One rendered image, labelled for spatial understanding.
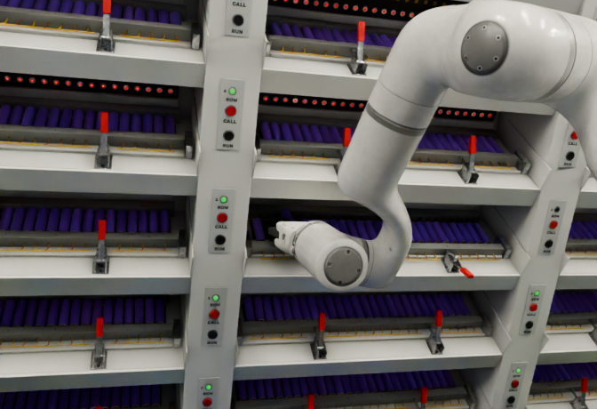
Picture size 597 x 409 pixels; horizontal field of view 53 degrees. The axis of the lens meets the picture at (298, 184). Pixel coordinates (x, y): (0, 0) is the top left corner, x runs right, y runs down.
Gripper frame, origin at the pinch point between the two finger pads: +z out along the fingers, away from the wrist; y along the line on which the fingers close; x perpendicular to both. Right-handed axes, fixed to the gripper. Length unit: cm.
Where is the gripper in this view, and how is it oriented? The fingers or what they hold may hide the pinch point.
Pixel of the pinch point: (292, 226)
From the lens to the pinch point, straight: 119.4
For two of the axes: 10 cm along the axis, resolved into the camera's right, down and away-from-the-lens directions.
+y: 9.7, 0.4, 2.6
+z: -2.5, -1.2, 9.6
